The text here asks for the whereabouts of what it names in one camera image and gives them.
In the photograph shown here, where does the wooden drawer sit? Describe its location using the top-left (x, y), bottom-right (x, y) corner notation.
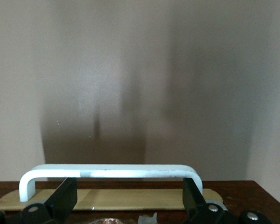
top-left (0, 180), bottom-right (279, 224)

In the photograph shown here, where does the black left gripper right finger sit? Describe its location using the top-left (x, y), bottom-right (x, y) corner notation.
top-left (182, 177), bottom-right (271, 224)

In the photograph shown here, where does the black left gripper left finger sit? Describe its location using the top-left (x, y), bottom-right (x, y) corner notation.
top-left (0, 177), bottom-right (78, 224)

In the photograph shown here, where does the white drawer handle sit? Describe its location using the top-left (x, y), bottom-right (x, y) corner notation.
top-left (18, 164), bottom-right (203, 203)

